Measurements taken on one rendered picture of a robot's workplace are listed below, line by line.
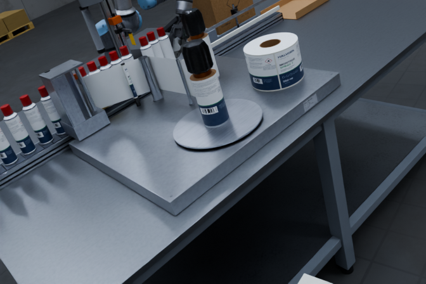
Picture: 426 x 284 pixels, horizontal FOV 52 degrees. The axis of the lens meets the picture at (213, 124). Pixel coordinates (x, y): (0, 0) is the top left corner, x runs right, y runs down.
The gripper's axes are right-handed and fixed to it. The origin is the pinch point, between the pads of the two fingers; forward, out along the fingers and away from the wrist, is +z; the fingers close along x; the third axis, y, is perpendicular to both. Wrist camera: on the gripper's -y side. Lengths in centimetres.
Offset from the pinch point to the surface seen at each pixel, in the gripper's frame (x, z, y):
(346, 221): 33, 56, 82
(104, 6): -31.9, -16.9, -11.8
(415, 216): 84, 59, 88
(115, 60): -31.9, 5.0, 2.0
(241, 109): -16, 14, 64
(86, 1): -44.8, -16.9, -2.3
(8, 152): -73, 42, 3
